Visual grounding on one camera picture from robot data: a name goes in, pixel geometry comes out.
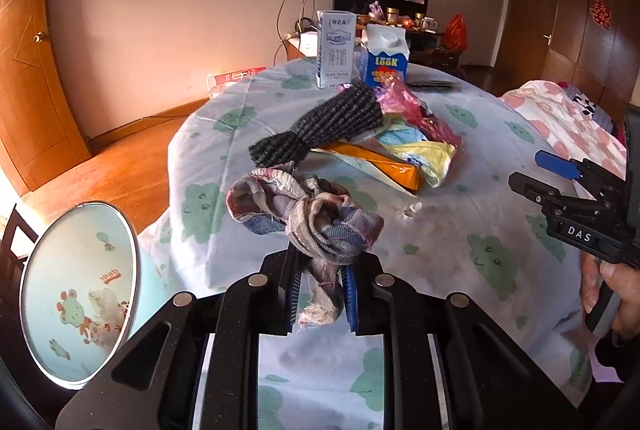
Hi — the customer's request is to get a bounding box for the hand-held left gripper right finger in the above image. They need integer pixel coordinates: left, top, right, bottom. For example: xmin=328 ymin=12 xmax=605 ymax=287
xmin=340 ymin=253 xmax=591 ymax=430

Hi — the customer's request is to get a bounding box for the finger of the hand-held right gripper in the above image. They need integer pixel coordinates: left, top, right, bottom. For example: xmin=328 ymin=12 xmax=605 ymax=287
xmin=534 ymin=150 xmax=626 ymax=199
xmin=508 ymin=171 xmax=607 ymax=219

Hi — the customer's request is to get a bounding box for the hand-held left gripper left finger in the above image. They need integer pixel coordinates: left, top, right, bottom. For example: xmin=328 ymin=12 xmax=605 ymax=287
xmin=54 ymin=250 xmax=303 ymax=430

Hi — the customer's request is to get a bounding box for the plaid cloth rag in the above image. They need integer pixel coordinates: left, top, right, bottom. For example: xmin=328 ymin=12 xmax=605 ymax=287
xmin=226 ymin=163 xmax=385 ymax=327

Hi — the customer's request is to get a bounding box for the yellow blue plastic bag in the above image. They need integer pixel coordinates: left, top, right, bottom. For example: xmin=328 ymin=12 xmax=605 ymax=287
xmin=372 ymin=115 xmax=457 ymax=188

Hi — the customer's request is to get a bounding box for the orange snack packet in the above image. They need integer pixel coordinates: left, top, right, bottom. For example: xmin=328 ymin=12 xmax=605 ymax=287
xmin=310 ymin=140 xmax=426 ymax=196

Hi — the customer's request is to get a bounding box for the pink plastic bag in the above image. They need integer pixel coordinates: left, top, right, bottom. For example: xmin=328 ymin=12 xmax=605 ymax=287
xmin=376 ymin=78 xmax=463 ymax=151

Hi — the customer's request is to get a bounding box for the black knitted cloth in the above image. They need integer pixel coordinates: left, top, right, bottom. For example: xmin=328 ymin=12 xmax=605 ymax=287
xmin=248 ymin=80 xmax=385 ymax=168

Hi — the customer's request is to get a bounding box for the light blue plastic bin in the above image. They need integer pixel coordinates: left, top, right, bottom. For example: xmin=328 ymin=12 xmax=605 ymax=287
xmin=19 ymin=201 xmax=168 ymax=390

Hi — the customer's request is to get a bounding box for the person's right hand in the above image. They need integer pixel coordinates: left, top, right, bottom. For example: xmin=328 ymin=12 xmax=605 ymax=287
xmin=580 ymin=253 xmax=640 ymax=342

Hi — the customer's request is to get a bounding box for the pink floral blanket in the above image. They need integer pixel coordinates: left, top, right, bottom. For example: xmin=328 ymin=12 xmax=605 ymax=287
xmin=500 ymin=80 xmax=631 ymax=171

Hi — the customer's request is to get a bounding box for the black white cloth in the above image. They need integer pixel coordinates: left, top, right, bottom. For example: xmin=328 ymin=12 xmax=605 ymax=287
xmin=565 ymin=83 xmax=626 ymax=141

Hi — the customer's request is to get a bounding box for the white cloud-print tablecloth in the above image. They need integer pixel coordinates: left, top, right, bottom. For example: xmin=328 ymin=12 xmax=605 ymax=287
xmin=137 ymin=58 xmax=626 ymax=430

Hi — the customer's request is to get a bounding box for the red paper decoration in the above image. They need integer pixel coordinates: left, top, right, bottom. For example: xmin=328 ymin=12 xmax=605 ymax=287
xmin=590 ymin=0 xmax=612 ymax=28

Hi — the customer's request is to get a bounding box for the wooden television cabinet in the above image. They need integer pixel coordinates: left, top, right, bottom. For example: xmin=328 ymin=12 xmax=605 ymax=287
xmin=285 ymin=15 xmax=466 ymax=71

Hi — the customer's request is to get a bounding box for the orange shopping bag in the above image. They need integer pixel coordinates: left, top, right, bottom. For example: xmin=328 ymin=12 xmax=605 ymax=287
xmin=444 ymin=13 xmax=468 ymax=51

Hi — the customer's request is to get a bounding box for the blue white gable carton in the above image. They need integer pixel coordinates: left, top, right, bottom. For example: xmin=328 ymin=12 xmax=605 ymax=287
xmin=360 ymin=23 xmax=412 ymax=88

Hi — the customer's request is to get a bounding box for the white paper bag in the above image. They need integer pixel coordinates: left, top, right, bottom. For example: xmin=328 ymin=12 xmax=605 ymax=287
xmin=206 ymin=73 xmax=237 ymax=100

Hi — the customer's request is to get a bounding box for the tall white milk carton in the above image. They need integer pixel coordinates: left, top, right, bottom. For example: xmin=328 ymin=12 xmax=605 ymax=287
xmin=315 ymin=9 xmax=357 ymax=90

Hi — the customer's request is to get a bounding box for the white box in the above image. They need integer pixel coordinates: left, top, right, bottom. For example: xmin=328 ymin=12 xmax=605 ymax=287
xmin=297 ymin=33 xmax=321 ymax=57

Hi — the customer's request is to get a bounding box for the dark wooden chair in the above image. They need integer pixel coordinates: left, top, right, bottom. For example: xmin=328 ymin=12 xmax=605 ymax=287
xmin=0 ymin=205 xmax=42 ymax=272

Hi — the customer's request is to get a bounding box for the wooden door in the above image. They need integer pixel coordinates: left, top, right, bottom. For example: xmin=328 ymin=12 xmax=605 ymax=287
xmin=0 ymin=0 xmax=93 ymax=196

